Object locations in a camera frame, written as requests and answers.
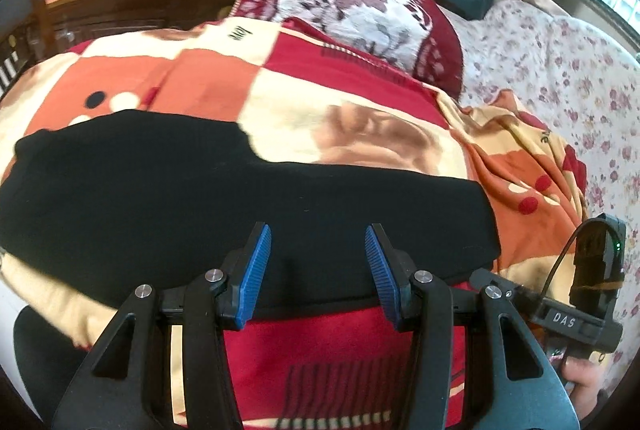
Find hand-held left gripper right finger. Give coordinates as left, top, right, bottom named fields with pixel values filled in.
left=364, top=223, right=583, bottom=430

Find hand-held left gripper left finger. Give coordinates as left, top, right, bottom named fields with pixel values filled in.
left=50, top=221, right=273, bottom=430

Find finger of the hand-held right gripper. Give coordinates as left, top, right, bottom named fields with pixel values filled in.
left=469, top=267, right=545, bottom=312

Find black pants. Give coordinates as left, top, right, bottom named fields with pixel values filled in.
left=0, top=109, right=502, bottom=318

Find person's right hand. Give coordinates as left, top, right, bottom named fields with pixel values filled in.
left=565, top=354, right=609, bottom=417

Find red orange printed blanket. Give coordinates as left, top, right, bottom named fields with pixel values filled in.
left=0, top=20, right=588, bottom=430

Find floral bed sheet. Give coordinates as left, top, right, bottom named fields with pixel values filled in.
left=440, top=0, right=640, bottom=361

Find dark cloth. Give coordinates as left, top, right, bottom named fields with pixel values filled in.
left=12, top=305, right=101, bottom=421

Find red white floral pillow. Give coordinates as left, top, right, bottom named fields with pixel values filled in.
left=235, top=0, right=466, bottom=98

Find black cable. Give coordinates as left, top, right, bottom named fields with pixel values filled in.
left=542, top=229, right=583, bottom=298

